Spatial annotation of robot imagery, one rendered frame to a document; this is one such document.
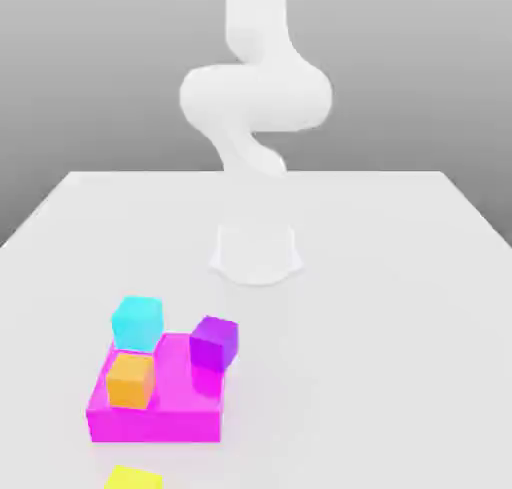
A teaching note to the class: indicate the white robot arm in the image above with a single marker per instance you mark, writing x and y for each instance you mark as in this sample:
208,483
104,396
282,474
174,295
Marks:
256,97

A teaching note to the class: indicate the small purple cube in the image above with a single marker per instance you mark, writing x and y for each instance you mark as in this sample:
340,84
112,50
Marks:
212,343

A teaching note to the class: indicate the small cyan cube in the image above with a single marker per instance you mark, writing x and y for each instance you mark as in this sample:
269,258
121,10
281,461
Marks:
136,324

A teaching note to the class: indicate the small orange cube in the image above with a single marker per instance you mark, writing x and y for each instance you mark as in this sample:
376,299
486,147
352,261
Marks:
128,381

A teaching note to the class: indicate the small yellow cube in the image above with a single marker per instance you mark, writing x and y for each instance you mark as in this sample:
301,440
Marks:
134,479

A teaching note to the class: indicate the large magenta box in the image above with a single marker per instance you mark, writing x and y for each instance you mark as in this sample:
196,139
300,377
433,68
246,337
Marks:
172,401

